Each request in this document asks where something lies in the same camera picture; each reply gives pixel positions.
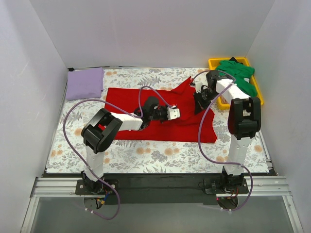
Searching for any red t shirt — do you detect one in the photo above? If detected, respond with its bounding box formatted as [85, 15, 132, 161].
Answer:
[105, 77, 204, 142]

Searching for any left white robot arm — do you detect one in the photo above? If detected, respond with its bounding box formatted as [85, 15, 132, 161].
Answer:
[81, 97, 170, 194]

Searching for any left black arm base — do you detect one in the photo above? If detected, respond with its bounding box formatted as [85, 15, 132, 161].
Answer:
[75, 179, 114, 195]

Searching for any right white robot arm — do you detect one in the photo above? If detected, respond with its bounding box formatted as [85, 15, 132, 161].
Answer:
[190, 70, 261, 193]

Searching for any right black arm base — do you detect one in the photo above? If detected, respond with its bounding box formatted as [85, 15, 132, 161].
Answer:
[198, 180, 249, 194]

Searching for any green t shirt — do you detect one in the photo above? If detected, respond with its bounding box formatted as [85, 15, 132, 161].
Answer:
[216, 60, 258, 97]

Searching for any black garment in bin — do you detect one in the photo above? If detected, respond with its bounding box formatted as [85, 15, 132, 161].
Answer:
[229, 57, 243, 65]

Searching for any folded lavender t shirt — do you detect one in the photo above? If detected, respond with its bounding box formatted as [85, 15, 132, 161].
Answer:
[66, 67, 104, 100]

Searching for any floral patterned table mat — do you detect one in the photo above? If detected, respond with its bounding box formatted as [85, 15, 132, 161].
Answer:
[46, 67, 271, 174]

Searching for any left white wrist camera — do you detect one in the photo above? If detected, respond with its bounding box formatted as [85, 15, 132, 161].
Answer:
[167, 107, 180, 120]

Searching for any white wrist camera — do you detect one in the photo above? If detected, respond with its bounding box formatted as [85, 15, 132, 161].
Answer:
[190, 82, 203, 93]
[167, 107, 180, 120]

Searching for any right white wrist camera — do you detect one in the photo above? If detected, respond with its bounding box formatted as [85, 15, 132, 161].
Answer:
[190, 82, 203, 93]

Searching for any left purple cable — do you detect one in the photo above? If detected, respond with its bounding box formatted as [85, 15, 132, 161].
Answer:
[63, 86, 177, 220]

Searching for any black table front rail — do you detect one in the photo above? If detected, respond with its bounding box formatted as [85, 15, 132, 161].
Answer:
[43, 171, 277, 204]

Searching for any aluminium frame rail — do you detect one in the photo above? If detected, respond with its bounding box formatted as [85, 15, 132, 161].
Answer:
[21, 174, 303, 233]

